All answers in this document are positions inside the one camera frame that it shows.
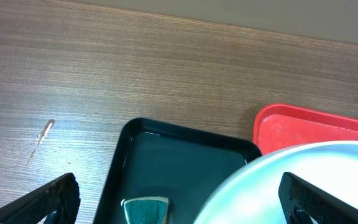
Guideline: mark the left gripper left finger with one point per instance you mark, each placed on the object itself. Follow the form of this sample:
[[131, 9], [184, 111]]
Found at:
[[55, 202]]

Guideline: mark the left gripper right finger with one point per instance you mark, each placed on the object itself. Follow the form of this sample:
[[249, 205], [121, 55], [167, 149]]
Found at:
[[304, 203]]

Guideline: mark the white round plate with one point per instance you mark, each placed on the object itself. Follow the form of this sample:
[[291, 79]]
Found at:
[[250, 195]]

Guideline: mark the green yellow sponge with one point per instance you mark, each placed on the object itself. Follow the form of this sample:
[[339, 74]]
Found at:
[[146, 210]]

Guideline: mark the red plastic tray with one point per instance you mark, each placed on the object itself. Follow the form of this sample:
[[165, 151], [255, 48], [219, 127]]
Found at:
[[278, 126]]

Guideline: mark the black rectangular tray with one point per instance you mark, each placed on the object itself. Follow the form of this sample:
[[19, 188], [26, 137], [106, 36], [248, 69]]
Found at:
[[159, 159]]

